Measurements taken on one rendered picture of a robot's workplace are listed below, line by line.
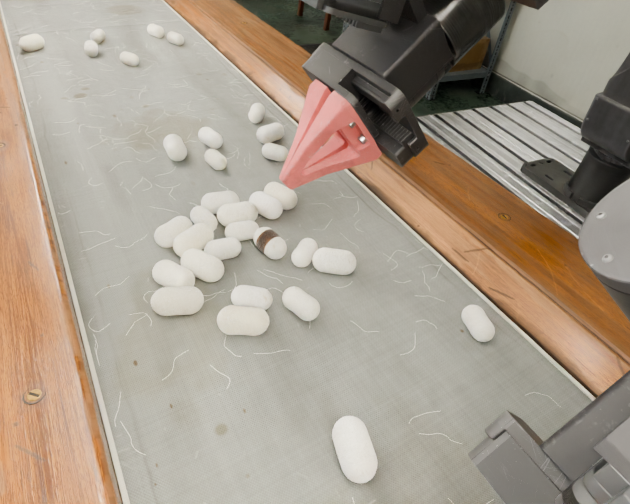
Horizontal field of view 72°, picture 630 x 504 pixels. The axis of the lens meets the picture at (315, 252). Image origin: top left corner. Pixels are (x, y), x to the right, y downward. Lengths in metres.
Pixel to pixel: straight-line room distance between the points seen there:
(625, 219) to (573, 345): 0.21
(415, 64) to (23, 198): 0.34
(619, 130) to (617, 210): 0.45
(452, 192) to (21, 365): 0.39
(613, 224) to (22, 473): 0.29
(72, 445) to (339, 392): 0.16
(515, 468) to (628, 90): 0.50
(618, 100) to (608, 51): 1.97
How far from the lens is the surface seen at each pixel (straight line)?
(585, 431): 0.21
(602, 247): 0.18
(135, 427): 0.31
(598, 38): 2.64
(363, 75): 0.33
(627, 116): 0.64
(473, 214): 0.45
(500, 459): 0.21
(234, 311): 0.32
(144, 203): 0.46
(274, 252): 0.37
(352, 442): 0.27
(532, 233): 0.45
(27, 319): 0.35
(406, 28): 0.34
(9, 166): 0.50
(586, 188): 0.70
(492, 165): 0.75
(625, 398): 0.21
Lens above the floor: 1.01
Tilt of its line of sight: 43 degrees down
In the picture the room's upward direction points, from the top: 7 degrees clockwise
